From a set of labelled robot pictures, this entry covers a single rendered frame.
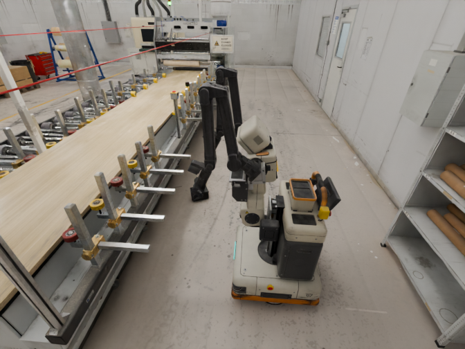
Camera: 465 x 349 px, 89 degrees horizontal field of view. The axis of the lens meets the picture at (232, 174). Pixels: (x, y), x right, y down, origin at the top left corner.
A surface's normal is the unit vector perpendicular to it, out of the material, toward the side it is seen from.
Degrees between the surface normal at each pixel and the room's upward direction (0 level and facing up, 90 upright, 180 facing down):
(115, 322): 0
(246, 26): 90
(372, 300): 0
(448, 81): 90
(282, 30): 90
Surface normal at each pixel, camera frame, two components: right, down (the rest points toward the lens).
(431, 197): -0.08, 0.54
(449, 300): 0.01, -0.84
